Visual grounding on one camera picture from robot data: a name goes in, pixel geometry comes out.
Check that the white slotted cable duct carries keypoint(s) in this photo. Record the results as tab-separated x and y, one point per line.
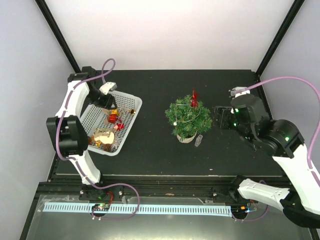
142	209

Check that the small santa figure ornament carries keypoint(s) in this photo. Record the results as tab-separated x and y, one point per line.
119	126

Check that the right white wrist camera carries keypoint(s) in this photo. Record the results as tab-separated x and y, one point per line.
238	91

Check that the white ball string lights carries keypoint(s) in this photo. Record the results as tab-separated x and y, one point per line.
182	119

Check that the small green christmas tree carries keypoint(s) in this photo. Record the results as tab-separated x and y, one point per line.
189	117

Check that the red gift box ornament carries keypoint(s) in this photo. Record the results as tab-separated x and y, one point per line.
112	118

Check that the clear battery box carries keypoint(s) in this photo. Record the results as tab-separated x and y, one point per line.
198	140

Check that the gold gift box ornament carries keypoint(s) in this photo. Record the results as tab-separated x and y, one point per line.
115	112

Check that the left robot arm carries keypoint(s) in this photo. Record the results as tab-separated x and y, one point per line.
66	132

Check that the burlap bow ornament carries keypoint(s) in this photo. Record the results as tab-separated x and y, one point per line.
107	113

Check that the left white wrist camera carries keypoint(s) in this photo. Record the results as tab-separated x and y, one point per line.
108	87

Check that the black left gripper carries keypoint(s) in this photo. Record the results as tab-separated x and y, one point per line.
107	102

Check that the gold bell ornament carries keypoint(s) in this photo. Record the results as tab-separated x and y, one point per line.
132	111

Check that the white tree pot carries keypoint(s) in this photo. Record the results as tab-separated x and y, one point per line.
186	140

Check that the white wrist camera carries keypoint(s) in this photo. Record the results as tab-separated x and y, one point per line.
108	87
238	91

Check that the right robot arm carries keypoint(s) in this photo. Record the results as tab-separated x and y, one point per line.
281	140

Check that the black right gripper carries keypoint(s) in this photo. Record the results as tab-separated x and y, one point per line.
220	114

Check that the red star ornament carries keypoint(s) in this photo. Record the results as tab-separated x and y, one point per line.
194	99

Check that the small gold star ornament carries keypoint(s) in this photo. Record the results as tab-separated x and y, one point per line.
98	144

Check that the white perforated plastic basket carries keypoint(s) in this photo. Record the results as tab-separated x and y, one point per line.
92	120

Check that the silver star ornament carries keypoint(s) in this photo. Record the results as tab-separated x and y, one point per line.
116	143

